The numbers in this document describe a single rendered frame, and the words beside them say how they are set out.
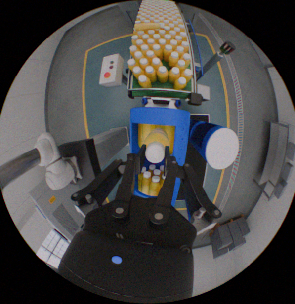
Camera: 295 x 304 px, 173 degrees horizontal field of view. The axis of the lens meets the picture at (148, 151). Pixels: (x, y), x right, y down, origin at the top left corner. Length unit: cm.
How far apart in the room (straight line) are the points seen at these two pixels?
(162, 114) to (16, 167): 71
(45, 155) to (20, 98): 257
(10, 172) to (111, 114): 166
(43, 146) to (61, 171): 20
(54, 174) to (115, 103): 141
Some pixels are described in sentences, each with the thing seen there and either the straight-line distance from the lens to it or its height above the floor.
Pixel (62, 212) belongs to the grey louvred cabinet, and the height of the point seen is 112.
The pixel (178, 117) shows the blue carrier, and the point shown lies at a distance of 42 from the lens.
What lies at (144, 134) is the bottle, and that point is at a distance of 52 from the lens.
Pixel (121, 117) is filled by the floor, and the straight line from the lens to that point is 175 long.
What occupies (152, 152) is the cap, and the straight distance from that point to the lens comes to 22.
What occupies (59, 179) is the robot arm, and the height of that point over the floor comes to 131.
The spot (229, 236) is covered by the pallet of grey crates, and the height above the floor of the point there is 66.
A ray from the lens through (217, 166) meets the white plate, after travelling 76.
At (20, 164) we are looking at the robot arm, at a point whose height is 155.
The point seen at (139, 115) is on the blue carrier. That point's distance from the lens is 43.
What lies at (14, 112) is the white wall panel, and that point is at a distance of 301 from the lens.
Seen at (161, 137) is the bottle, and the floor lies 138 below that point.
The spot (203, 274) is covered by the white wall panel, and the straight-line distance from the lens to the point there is 532.
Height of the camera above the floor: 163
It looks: 69 degrees down
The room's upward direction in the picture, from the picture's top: 159 degrees counter-clockwise
